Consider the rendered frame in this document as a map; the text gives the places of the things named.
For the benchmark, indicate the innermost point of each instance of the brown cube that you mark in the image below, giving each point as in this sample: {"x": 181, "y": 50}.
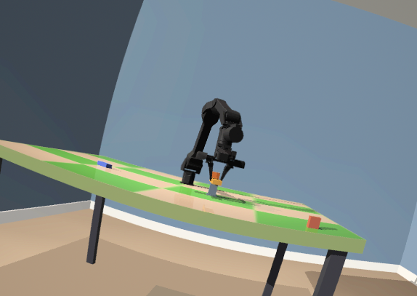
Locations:
{"x": 313, "y": 222}

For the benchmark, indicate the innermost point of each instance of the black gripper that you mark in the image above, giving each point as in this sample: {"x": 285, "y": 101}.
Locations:
{"x": 209, "y": 159}

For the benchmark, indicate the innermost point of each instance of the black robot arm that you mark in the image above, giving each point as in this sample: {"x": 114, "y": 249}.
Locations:
{"x": 230, "y": 132}

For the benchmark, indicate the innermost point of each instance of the orange bar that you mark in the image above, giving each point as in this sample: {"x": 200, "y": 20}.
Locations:
{"x": 215, "y": 179}

